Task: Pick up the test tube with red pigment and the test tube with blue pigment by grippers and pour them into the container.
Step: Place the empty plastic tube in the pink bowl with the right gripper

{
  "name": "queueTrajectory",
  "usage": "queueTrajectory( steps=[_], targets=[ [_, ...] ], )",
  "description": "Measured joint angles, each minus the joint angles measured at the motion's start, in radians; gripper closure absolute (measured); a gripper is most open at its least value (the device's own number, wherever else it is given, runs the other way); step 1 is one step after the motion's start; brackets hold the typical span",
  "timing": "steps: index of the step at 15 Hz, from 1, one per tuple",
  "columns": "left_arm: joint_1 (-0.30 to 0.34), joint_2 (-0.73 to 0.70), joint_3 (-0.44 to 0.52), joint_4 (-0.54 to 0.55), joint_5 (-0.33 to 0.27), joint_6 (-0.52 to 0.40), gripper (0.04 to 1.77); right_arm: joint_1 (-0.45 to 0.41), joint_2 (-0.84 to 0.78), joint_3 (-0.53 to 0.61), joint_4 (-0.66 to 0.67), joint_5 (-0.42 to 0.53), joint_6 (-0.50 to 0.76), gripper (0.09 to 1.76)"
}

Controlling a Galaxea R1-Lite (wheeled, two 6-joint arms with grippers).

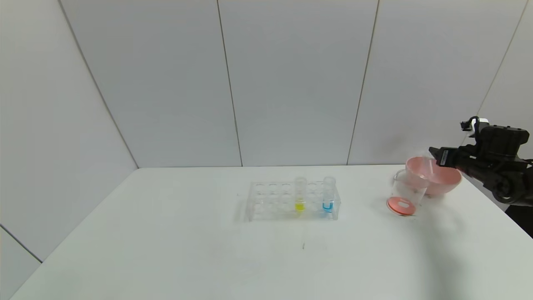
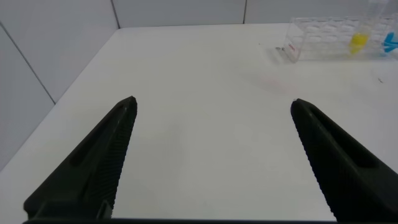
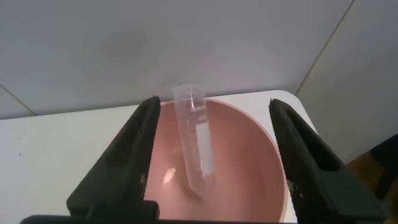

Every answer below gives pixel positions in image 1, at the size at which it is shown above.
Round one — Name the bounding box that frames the clear plastic test tube rack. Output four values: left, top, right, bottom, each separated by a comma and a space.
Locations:
246, 180, 341, 221

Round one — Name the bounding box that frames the blue pigment test tube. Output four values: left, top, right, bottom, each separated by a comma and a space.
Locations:
322, 177, 336, 213

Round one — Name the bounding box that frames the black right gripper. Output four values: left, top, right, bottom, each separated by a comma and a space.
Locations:
428, 146, 478, 170

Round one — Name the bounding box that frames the clear glass beaker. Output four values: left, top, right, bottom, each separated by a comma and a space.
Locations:
386, 170, 428, 217

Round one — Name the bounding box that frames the yellow pigment test tube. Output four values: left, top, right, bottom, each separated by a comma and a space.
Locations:
294, 177, 307, 213

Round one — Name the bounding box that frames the black cable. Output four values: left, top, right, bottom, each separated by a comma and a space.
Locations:
460, 116, 480, 133

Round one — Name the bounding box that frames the pink bowl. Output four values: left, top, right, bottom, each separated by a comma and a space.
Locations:
405, 157, 462, 196

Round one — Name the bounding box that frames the red pigment test tube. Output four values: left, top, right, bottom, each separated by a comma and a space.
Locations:
421, 159, 438, 180

